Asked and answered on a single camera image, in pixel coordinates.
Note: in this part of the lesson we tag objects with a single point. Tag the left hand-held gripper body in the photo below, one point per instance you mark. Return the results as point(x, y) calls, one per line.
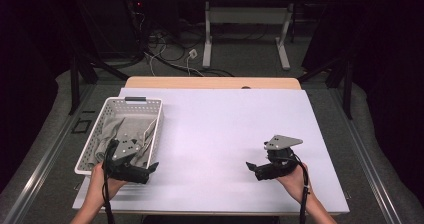
point(125, 150)

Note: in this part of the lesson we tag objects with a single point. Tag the white power adapter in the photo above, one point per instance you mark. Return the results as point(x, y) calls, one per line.
point(193, 53)

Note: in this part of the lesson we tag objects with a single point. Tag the black metal stand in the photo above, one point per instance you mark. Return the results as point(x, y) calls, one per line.
point(348, 84)
point(75, 84)

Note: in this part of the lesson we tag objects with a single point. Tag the wooden table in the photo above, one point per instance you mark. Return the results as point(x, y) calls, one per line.
point(200, 83)

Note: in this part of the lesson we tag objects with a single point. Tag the metal floor rail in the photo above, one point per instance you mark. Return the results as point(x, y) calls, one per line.
point(43, 170)
point(366, 157)

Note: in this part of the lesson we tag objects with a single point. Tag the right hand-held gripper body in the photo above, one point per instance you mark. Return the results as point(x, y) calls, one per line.
point(280, 164)

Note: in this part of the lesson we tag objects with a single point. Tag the person's right hand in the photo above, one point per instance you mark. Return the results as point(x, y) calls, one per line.
point(298, 184)

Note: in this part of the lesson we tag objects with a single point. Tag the person's left hand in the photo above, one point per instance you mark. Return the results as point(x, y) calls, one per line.
point(100, 184)

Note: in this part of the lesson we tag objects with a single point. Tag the white table cover board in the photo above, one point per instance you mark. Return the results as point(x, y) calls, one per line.
point(216, 134)

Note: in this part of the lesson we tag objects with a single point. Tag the grey pants with white piping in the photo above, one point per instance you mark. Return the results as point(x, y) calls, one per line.
point(133, 125)

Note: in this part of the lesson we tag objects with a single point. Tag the white perforated plastic basket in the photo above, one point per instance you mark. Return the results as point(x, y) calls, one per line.
point(140, 105)

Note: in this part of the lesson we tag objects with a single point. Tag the desk with white legs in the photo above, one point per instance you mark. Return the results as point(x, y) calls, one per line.
point(250, 15)

